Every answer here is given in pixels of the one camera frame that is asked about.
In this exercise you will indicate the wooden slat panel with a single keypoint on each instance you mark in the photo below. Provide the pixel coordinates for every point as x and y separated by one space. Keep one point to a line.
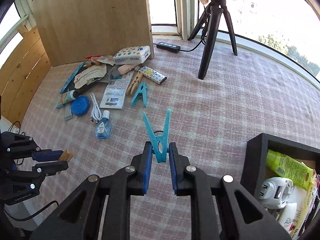
22 67

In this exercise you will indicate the white charger plug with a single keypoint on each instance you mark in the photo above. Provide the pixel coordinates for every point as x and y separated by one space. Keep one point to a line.
273 192

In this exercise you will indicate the small blue liquid bottle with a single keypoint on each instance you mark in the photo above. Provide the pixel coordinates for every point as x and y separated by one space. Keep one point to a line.
103 128

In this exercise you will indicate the white and blue card packet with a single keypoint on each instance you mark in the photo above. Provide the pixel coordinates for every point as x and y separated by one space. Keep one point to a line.
116 93

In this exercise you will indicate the red and white creamer sachet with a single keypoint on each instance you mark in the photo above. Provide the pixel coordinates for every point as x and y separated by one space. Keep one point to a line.
93 58
107 60

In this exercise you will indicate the light wooden board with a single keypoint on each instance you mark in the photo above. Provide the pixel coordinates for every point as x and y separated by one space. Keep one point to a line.
92 17

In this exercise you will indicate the white star-print tissue pack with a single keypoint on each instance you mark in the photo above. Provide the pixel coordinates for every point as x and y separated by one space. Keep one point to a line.
131 54

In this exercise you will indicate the small grey packet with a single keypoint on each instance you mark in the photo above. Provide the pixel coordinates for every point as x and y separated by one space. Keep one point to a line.
68 113

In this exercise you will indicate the dark grey foil packet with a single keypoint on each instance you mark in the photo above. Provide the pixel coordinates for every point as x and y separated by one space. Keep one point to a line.
86 88

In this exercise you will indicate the torn white paper packet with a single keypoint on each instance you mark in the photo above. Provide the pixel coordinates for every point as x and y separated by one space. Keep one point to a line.
91 75

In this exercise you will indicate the round blue tape measure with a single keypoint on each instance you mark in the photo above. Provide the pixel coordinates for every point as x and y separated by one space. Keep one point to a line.
80 106

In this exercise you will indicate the pink plaid tablecloth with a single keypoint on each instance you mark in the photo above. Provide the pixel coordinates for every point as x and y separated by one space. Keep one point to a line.
212 105

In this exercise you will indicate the peach cosmetic tube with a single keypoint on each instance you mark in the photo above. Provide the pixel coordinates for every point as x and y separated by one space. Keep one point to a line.
123 69

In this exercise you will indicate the wooden clothespin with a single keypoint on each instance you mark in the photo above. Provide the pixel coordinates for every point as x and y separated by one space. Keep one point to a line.
135 82
67 155

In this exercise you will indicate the small orange and white tube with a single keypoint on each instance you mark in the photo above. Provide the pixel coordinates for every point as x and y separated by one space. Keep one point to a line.
63 99

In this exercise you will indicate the small patterned white packet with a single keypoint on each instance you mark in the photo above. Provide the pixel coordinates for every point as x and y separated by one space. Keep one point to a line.
151 75

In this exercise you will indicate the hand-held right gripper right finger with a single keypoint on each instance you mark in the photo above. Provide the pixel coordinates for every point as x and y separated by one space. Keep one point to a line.
173 170

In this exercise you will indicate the black tripod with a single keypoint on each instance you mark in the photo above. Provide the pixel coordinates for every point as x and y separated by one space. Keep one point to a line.
212 30

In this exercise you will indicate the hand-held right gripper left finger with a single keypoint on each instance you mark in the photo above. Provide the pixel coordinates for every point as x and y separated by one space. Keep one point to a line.
147 170

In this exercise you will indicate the white sunscreen tube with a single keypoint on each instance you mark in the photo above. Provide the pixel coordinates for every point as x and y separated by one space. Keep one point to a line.
287 217

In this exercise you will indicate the yellow green packet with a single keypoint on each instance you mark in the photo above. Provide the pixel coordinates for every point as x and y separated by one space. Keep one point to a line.
303 210

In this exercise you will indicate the white window frame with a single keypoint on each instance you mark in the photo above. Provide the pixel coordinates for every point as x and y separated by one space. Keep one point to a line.
183 5

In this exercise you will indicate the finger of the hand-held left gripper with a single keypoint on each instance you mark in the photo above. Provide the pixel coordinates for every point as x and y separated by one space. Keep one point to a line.
47 155
53 167

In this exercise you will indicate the black container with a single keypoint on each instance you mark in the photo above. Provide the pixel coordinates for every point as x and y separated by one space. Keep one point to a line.
252 160

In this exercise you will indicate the teal plastic clothespin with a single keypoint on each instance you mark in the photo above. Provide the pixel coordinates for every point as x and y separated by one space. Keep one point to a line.
141 92
160 145

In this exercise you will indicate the green tube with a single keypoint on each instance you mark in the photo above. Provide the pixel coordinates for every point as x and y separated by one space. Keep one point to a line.
287 167

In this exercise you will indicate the black power strip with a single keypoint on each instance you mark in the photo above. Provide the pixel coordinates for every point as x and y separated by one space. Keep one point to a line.
168 47

